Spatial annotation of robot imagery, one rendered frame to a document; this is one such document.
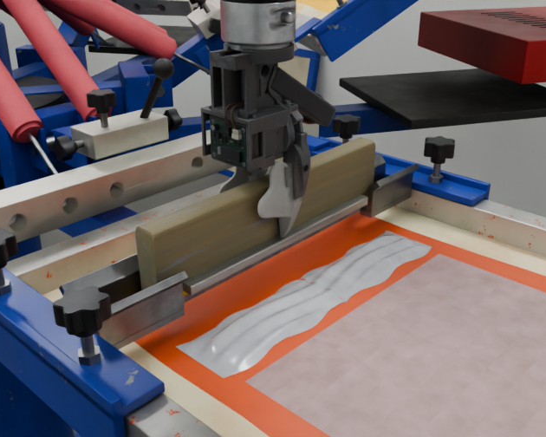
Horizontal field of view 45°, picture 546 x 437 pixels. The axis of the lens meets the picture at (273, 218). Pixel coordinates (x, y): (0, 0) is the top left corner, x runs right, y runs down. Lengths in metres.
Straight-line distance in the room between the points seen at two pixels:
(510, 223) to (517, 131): 1.94
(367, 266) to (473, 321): 0.15
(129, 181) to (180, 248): 0.25
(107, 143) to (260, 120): 0.32
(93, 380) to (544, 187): 2.44
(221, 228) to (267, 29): 0.20
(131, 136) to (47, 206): 0.18
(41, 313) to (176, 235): 0.15
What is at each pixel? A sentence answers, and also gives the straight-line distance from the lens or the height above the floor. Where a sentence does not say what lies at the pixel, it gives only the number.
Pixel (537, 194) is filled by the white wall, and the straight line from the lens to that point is 2.84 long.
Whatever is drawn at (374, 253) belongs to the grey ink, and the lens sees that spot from 0.81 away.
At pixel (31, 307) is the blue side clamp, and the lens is 0.67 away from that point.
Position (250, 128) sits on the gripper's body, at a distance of 0.64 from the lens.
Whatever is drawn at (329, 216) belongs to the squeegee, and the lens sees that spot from 0.79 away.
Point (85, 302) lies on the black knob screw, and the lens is 0.55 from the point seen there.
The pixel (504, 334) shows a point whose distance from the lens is 0.71.
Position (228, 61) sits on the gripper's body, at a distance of 0.64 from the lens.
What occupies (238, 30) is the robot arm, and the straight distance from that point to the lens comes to 0.64.
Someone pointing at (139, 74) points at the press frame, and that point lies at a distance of 1.36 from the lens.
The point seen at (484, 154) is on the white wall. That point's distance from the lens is 2.90.
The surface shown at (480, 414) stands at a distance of 0.61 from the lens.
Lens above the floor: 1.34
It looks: 25 degrees down
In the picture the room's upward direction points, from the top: straight up
